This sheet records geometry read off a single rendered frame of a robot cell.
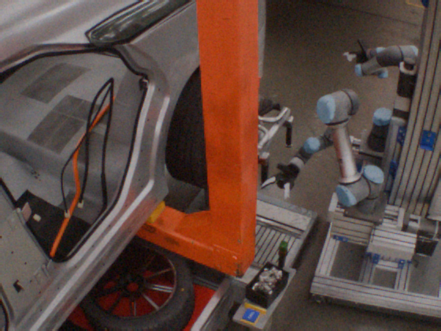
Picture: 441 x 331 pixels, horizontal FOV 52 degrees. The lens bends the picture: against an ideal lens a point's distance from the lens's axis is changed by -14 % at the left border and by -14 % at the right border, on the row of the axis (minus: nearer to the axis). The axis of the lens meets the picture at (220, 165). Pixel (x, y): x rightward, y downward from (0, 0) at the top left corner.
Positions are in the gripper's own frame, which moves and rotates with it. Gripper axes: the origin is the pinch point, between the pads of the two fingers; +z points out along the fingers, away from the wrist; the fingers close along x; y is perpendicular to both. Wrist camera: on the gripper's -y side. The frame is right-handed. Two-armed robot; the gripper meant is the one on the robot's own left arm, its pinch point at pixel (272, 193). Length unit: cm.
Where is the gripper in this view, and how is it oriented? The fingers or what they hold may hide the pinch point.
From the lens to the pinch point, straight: 259.2
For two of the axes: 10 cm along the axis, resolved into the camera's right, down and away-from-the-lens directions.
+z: -5.9, 6.9, -4.1
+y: 2.5, 6.5, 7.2
